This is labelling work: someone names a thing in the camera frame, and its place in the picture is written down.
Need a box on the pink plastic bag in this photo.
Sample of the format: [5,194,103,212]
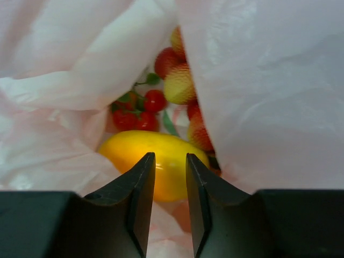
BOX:
[1,1,343,257]

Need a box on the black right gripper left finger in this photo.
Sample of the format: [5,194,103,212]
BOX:
[1,153,155,257]

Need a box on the red yellow lychee bunch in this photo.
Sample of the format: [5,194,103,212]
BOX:
[154,26,214,152]

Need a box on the yellow fake mango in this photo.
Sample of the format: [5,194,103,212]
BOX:
[98,130,210,202]

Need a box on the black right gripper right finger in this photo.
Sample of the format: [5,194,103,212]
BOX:
[187,154,343,257]

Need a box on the red cherry tomato bunch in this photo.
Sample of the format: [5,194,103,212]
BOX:
[110,73,167,132]

